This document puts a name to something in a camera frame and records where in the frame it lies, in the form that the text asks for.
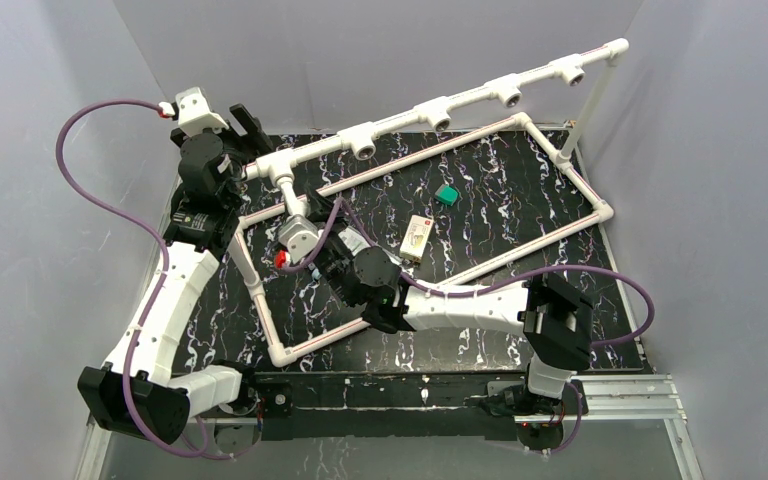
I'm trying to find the white PVC pipe frame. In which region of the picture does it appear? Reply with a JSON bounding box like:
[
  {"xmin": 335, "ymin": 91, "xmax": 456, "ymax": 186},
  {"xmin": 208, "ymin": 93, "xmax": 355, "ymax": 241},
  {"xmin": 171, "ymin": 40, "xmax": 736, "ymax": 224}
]
[{"xmin": 228, "ymin": 38, "xmax": 630, "ymax": 368}]

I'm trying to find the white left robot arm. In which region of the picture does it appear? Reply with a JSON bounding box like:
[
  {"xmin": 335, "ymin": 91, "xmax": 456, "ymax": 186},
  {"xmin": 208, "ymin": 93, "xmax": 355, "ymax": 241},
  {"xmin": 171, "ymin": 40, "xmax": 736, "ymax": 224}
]
[{"xmin": 77, "ymin": 95, "xmax": 273, "ymax": 451}]

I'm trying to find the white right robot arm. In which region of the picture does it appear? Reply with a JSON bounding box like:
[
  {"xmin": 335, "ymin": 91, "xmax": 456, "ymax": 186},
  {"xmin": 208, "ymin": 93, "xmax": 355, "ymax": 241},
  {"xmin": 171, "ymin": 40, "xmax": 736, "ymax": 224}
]
[{"xmin": 307, "ymin": 189, "xmax": 593, "ymax": 414}]

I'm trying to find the beige cardboard small box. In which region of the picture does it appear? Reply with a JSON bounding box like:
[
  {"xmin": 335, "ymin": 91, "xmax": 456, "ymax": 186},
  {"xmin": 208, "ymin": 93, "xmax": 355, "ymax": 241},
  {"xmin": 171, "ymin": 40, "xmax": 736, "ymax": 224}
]
[{"xmin": 399, "ymin": 215, "xmax": 434, "ymax": 262}]

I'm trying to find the green small box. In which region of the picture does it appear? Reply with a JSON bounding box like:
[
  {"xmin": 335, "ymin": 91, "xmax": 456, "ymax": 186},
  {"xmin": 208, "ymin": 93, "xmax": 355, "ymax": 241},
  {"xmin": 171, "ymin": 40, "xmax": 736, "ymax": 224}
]
[{"xmin": 434, "ymin": 185, "xmax": 460, "ymax": 206}]

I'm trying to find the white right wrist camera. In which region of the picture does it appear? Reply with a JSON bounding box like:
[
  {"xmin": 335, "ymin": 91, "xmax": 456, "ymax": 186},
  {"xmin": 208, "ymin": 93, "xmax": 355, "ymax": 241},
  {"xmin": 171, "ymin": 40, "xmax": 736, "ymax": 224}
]
[{"xmin": 275, "ymin": 215, "xmax": 319, "ymax": 269}]

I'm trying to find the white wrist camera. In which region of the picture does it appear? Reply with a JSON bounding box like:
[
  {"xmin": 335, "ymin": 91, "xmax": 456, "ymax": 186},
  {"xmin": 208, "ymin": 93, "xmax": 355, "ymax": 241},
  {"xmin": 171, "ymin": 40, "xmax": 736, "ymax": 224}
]
[
  {"xmin": 275, "ymin": 215, "xmax": 319, "ymax": 269},
  {"xmin": 175, "ymin": 87, "xmax": 230, "ymax": 137}
]

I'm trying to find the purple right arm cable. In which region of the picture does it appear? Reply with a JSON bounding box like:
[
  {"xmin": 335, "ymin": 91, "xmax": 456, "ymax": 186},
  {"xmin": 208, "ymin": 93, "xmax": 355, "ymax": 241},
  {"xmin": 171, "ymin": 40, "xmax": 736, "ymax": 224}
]
[{"xmin": 284, "ymin": 197, "xmax": 657, "ymax": 349}]

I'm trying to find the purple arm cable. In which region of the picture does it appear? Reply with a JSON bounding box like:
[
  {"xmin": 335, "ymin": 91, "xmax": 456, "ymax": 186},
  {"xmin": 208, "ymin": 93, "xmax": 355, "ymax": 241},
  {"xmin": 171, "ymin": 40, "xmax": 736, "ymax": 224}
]
[
  {"xmin": 284, "ymin": 197, "xmax": 657, "ymax": 349},
  {"xmin": 55, "ymin": 97, "xmax": 210, "ymax": 460}
]

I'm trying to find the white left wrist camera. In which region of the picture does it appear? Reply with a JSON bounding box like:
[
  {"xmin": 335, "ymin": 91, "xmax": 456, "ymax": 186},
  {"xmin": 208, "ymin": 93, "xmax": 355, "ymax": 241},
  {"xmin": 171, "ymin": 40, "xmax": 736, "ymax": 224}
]
[{"xmin": 175, "ymin": 87, "xmax": 230, "ymax": 137}]

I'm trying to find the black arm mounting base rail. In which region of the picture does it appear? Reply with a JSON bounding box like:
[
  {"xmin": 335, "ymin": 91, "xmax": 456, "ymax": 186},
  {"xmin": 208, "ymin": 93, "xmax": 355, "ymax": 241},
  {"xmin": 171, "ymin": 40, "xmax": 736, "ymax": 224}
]
[{"xmin": 211, "ymin": 370, "xmax": 567, "ymax": 458}]

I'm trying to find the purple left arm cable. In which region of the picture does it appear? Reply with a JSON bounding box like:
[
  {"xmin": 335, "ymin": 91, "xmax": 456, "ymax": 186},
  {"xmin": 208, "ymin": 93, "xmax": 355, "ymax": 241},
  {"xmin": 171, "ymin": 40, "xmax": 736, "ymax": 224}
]
[{"xmin": 55, "ymin": 97, "xmax": 210, "ymax": 460}]

